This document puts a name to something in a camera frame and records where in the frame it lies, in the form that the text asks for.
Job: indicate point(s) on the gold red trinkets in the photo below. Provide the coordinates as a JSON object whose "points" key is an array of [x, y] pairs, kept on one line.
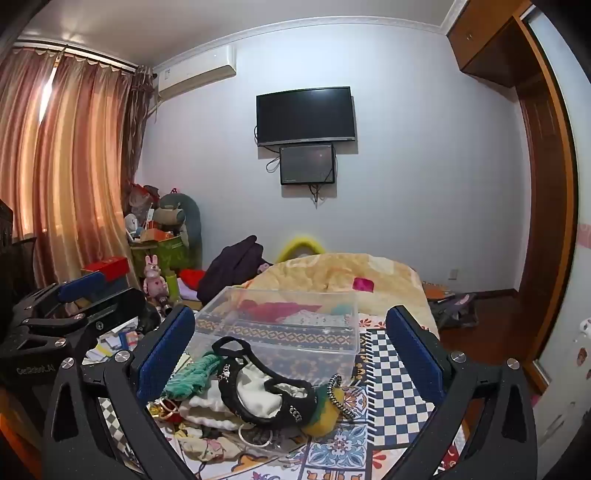
{"points": [[164, 410]]}

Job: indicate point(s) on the clear plastic storage box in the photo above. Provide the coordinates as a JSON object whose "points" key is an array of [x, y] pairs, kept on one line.
{"points": [[277, 337]]}

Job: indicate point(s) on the orange curtain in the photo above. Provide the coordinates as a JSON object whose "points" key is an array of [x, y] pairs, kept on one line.
{"points": [[69, 161]]}

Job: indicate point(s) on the red flat box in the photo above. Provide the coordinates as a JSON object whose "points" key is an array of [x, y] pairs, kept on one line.
{"points": [[104, 266]]}

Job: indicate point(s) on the grey green plush toy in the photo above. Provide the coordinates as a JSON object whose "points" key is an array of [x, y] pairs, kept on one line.
{"points": [[178, 217]]}

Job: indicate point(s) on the pink bunny toy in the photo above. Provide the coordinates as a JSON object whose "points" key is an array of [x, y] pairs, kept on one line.
{"points": [[154, 281]]}

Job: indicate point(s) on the black chair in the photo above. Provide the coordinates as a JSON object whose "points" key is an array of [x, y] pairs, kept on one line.
{"points": [[16, 267]]}

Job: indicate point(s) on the small black monitor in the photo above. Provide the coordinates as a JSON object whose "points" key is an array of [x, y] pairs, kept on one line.
{"points": [[307, 164]]}

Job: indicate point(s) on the wooden overhead cabinet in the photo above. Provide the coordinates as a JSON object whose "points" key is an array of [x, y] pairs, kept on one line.
{"points": [[489, 41]]}

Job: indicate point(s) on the green bottle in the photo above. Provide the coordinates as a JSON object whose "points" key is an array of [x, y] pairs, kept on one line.
{"points": [[174, 286]]}

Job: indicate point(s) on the floral fabric piece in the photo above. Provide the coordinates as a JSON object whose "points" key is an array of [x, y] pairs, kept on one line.
{"points": [[207, 445]]}

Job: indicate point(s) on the yellow quilt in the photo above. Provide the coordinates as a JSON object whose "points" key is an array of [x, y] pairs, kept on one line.
{"points": [[323, 272]]}

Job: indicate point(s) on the white air conditioner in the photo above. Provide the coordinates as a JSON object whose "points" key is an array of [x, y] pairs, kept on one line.
{"points": [[194, 69]]}

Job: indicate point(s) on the white door with stickers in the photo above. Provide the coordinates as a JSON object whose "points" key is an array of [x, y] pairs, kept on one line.
{"points": [[577, 300]]}

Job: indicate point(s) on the brown lace curtain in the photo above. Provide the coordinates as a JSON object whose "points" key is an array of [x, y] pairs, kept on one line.
{"points": [[138, 129]]}

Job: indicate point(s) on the colourful patterned blanket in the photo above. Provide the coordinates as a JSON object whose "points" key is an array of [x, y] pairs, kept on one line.
{"points": [[392, 397]]}

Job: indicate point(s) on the white patterned fabric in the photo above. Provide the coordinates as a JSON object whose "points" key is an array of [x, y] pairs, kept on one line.
{"points": [[307, 318]]}

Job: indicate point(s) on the teal fabric item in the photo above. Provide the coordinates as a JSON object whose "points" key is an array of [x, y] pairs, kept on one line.
{"points": [[342, 310]]}

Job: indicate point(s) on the wooden door frame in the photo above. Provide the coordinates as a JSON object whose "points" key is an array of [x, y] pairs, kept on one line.
{"points": [[545, 207]]}

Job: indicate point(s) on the red cloth in box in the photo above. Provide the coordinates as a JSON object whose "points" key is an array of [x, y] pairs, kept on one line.
{"points": [[258, 309]]}

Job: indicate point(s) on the white wall socket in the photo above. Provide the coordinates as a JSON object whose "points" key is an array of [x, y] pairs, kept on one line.
{"points": [[454, 274]]}

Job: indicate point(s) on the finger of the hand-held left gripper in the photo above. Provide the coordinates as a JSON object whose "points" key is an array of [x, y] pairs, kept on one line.
{"points": [[83, 284], [115, 304]]}

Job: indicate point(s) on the pile of paper cards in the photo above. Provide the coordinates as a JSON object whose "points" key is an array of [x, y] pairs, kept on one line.
{"points": [[115, 344]]}

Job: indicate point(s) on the yellow green plush ball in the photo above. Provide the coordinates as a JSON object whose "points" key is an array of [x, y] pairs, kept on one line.
{"points": [[318, 417]]}

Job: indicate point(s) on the dark clothing pile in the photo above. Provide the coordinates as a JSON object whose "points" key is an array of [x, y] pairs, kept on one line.
{"points": [[231, 267]]}

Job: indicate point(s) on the heap of toys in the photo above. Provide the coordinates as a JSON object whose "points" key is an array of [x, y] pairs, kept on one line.
{"points": [[138, 212]]}

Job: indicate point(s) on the pink pouch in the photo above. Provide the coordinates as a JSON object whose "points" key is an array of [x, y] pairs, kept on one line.
{"points": [[364, 284]]}

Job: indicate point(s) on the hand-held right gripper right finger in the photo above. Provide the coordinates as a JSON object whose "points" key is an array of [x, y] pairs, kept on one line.
{"points": [[415, 355]]}

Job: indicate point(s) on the green cardboard box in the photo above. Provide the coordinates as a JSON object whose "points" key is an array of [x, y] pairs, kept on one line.
{"points": [[159, 256]]}

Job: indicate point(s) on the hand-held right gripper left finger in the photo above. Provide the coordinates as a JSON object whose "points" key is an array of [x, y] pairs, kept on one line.
{"points": [[161, 355]]}

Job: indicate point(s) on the white fluffy cloth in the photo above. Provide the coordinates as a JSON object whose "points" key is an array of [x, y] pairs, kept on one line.
{"points": [[251, 397]]}

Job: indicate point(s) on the wall television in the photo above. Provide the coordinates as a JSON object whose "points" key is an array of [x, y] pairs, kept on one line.
{"points": [[305, 115]]}

